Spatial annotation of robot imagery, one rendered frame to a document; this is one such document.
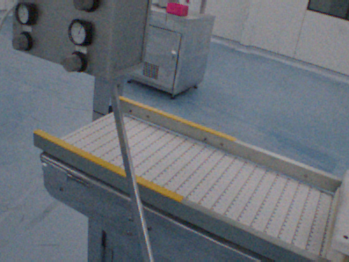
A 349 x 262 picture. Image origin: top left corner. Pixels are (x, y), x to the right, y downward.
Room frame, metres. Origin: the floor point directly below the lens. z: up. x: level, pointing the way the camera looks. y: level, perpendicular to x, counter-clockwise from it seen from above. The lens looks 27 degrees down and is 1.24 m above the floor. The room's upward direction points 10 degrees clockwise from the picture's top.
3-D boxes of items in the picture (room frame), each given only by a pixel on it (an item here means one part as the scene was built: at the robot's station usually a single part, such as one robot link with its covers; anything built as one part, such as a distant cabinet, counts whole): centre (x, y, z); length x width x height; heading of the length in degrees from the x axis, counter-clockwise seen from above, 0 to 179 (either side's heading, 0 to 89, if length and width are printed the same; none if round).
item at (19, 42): (0.56, 0.28, 1.08); 0.03 x 0.02 x 0.04; 66
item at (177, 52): (3.43, 0.18, 0.38); 0.63 x 0.57 x 0.76; 63
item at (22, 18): (0.56, 0.27, 1.12); 0.04 x 0.01 x 0.04; 66
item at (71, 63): (0.51, 0.17, 1.07); 0.03 x 0.03 x 0.04; 66
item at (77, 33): (0.51, 0.16, 1.12); 0.04 x 0.01 x 0.04; 66
